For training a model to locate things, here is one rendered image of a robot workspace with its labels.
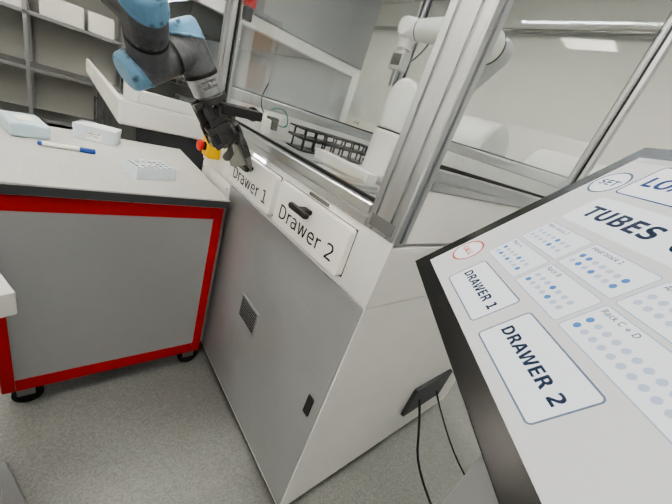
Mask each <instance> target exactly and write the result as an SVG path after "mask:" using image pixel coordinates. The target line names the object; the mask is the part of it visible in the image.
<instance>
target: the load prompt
mask: <svg viewBox="0 0 672 504"><path fill-rule="evenodd" d="M613 193H617V194H621V195H625V196H629V197H632V198H636V199H640V200H644V201H647V202H651V203H655V204H659V205H663V206H666V207H670V208H672V167H665V168H662V169H660V170H658V171H656V172H654V173H652V174H650V175H647V176H645V177H643V178H641V179H639V180H637V181H635V182H633V183H630V184H628V185H626V186H624V187H622V188H620V189H618V190H616V191H613Z"/></svg>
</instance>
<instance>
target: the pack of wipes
mask: <svg viewBox="0 0 672 504"><path fill-rule="evenodd" d="M0 123H1V125H2V126H3V127H4V128H5V129H6V130H7V131H8V132H9V134H10V135H12V136H18V137H28V138H37V139H46V140H49V139H50V138H51V133H50V128H49V127H48V126H47V125H46V124H45V123H44V122H43V121H42V120H41V119H39V118H38V117H37V116H36V115H32V114H25V113H19V112H12V111H6V110H0Z"/></svg>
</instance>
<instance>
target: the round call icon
mask: <svg viewBox="0 0 672 504"><path fill-rule="evenodd" d="M488 249H490V247H489V246H488V245H487V244H486V243H485V242H484V241H483V240H482V239H481V238H480V237H477V238H475V239H473V240H471V241H469V242H467V243H465V244H463V245H461V246H459V247H456V248H454V249H452V250H450V251H448V252H449V254H450V255H451V257H452V258H453V260H454V262H455V263H456V264H458V263H460V262H463V261H465V260H467V259H469V258H471V257H473V256H475V255H477V254H480V253H482V252H484V251H486V250H488Z"/></svg>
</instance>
